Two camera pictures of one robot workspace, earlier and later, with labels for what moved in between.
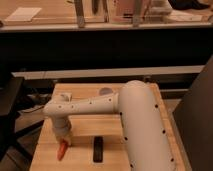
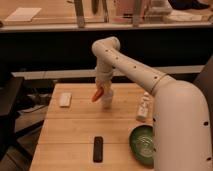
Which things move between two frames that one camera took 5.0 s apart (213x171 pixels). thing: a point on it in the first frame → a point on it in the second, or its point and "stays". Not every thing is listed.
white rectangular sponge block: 67,96 stays
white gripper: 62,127 → 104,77
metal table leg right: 136,15 stays
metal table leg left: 80,13 stays
